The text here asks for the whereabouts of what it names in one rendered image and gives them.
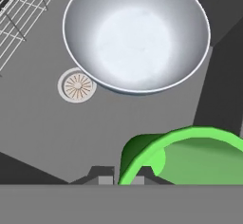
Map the round sink drain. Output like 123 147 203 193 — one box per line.
57 66 98 103

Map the green cup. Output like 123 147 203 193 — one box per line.
117 125 243 186

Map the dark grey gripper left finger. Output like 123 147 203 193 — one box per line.
68 165 115 186

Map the silver metal bowl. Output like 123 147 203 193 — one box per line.
62 0 212 96

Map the grey sink basin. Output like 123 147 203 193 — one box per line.
0 0 243 185

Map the white wire rack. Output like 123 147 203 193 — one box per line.
0 0 65 77

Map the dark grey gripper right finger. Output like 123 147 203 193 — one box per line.
130 166 176 186

